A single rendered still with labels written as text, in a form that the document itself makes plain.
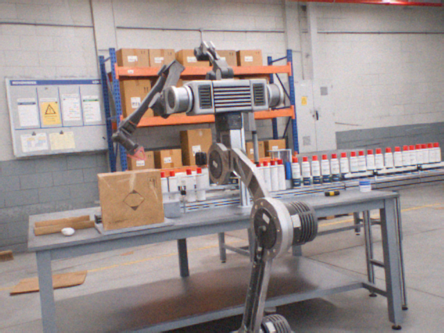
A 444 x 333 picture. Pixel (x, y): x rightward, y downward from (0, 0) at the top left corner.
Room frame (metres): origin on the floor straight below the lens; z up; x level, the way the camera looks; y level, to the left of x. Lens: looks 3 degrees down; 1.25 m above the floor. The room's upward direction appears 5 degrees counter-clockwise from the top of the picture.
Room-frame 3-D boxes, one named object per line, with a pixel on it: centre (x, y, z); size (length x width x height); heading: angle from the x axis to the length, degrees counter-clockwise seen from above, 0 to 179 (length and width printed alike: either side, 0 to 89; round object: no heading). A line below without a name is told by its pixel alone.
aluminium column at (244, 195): (3.05, -0.10, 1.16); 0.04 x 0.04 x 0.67; 21
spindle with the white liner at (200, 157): (3.40, 0.17, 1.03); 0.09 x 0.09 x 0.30
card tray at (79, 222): (2.81, 0.93, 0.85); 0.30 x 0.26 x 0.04; 111
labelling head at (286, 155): (3.40, -0.37, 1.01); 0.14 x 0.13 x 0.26; 111
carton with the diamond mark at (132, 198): (2.63, 0.51, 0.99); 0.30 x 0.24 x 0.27; 106
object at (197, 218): (3.30, 0.18, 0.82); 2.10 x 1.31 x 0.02; 111
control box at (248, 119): (3.12, -0.14, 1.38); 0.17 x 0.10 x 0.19; 166
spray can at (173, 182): (3.04, 0.33, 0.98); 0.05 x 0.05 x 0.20
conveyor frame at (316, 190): (3.17, 0.00, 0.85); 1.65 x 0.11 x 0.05; 111
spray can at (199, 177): (3.10, 0.17, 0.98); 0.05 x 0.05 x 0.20
